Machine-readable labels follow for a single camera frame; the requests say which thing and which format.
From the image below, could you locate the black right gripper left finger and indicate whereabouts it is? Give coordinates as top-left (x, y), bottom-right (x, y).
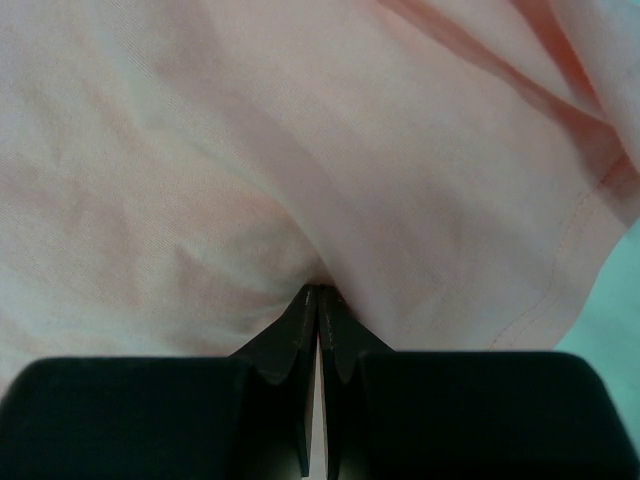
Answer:
top-left (1, 286), bottom-right (318, 479)

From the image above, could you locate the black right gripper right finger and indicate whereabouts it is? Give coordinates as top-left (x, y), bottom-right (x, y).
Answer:
top-left (318, 287), bottom-right (639, 479)

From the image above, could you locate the pink t shirt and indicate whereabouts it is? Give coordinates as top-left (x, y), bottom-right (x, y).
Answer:
top-left (0, 0), bottom-right (640, 391)

